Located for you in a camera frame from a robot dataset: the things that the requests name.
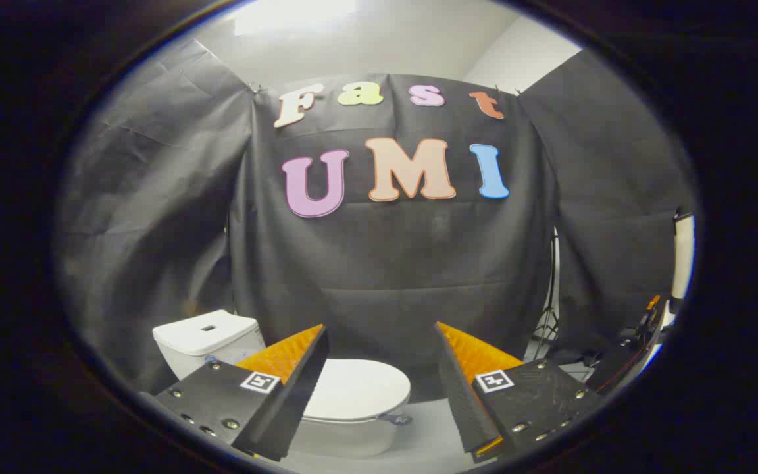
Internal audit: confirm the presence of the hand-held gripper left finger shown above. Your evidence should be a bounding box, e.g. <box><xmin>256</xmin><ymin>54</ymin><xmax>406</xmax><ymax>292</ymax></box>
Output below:
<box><xmin>154</xmin><ymin>323</ymin><xmax>331</xmax><ymax>463</ymax></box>

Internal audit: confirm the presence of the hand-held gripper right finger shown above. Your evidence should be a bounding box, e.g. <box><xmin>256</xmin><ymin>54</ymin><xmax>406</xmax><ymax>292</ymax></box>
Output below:
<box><xmin>434</xmin><ymin>321</ymin><xmax>607</xmax><ymax>463</ymax></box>

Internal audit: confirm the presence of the white toilet bowl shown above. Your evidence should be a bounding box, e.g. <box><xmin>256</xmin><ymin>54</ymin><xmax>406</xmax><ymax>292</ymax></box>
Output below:
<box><xmin>289</xmin><ymin>395</ymin><xmax>410</xmax><ymax>459</ymax></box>

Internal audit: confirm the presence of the black tripod stand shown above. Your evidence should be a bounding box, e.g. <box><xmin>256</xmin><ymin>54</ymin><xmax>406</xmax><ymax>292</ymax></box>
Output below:
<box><xmin>534</xmin><ymin>227</ymin><xmax>561</xmax><ymax>361</ymax></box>

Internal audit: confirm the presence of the black and orange device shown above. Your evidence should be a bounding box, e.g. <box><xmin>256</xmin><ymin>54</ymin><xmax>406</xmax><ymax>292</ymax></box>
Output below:
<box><xmin>590</xmin><ymin>295</ymin><xmax>672</xmax><ymax>397</ymax></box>

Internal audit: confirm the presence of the plain black backdrop cloth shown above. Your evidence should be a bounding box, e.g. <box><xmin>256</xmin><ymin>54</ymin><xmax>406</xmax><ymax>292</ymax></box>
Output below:
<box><xmin>55</xmin><ymin>38</ymin><xmax>255</xmax><ymax>396</ymax></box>
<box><xmin>517</xmin><ymin>49</ymin><xmax>694</xmax><ymax>361</ymax></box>

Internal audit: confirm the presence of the white panel with dark frame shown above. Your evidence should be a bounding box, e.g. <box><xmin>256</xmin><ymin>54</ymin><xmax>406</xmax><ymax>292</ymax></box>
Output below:
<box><xmin>672</xmin><ymin>211</ymin><xmax>696</xmax><ymax>301</ymax></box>

